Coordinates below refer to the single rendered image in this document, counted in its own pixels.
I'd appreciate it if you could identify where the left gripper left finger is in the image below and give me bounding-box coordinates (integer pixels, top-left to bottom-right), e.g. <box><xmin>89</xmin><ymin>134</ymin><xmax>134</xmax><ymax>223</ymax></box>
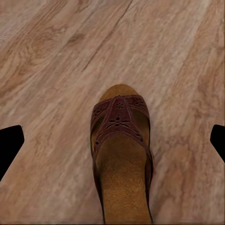
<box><xmin>0</xmin><ymin>124</ymin><xmax>24</xmax><ymax>181</ymax></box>

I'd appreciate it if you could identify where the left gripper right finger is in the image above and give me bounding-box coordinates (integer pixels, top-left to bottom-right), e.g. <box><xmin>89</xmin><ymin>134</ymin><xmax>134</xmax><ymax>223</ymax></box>
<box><xmin>210</xmin><ymin>124</ymin><xmax>225</xmax><ymax>162</ymax></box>

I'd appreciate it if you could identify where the sandal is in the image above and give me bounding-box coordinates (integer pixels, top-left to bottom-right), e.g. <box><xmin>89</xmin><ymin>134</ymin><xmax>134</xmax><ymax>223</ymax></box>
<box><xmin>90</xmin><ymin>83</ymin><xmax>156</xmax><ymax>225</ymax></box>

